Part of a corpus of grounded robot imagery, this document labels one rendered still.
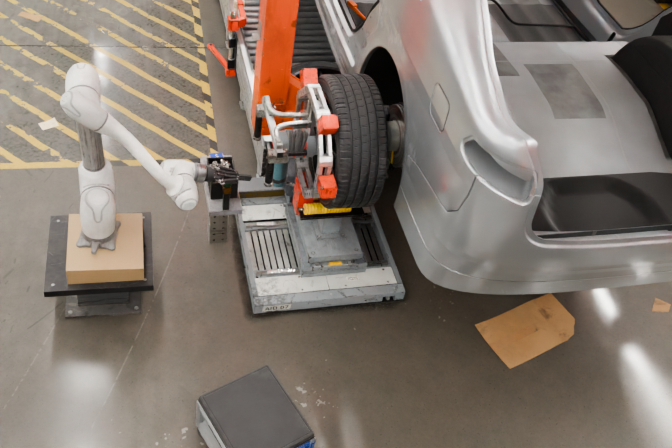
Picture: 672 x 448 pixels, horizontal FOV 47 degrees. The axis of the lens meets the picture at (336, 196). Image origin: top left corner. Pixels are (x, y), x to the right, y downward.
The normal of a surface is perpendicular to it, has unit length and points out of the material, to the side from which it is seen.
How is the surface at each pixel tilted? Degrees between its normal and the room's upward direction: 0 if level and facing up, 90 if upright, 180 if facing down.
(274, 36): 90
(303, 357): 0
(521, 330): 1
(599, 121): 22
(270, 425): 0
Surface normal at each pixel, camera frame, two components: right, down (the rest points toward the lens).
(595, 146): 0.22, -0.42
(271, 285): 0.14, -0.72
